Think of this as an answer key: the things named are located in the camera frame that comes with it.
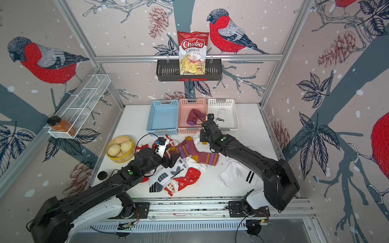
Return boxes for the white sock two black stripes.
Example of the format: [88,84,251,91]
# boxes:
[216,107,226,126]

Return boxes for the purple yellow striped sock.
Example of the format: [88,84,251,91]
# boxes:
[169,137,220,166]

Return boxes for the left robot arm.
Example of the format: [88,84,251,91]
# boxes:
[26,147,180,243]

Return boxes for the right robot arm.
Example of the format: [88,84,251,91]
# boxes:
[200,120,300,211]

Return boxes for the pink plastic basket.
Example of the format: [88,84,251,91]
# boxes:
[178,98,207,134]

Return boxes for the white plastic basket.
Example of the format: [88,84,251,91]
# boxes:
[207,98,240,134]

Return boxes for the blue plastic basket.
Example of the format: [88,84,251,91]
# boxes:
[146,99,179,137]

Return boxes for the crumpled white sock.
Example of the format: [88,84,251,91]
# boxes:
[193,132,200,145]

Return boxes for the white black sport sock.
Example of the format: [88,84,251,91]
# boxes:
[149,158,188,193]

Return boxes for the yellow bamboo steamer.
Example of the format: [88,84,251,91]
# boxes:
[105,136,135,164]

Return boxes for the red santa sock upper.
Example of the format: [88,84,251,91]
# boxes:
[152,135,179,149]

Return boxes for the red santa sock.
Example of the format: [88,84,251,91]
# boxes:
[152,135,179,149]
[164,168,201,196]

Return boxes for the red santa sock lower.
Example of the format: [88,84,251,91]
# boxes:
[164,168,201,196]

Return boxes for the plain white sock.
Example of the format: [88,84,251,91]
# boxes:
[217,161,259,188]

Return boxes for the black jar lid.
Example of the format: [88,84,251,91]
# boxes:
[97,171,108,181]

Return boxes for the Chuba cassava chips bag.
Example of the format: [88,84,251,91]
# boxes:
[177,31,209,75]

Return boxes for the orange spice jar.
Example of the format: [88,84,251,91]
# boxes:
[47,116,77,137]

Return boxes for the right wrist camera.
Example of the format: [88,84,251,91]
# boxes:
[207,113,215,120]

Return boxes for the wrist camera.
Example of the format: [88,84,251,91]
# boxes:
[207,113,215,120]
[155,137,170,158]

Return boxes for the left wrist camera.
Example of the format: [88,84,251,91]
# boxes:
[155,137,170,158]

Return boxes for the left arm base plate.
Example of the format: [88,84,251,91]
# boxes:
[109,202,151,220]

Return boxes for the black wall basket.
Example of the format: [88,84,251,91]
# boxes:
[156,59,222,82]

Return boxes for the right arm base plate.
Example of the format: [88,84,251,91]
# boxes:
[225,201,270,218]

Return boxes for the white wire wall shelf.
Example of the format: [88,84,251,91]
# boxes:
[48,74,111,139]

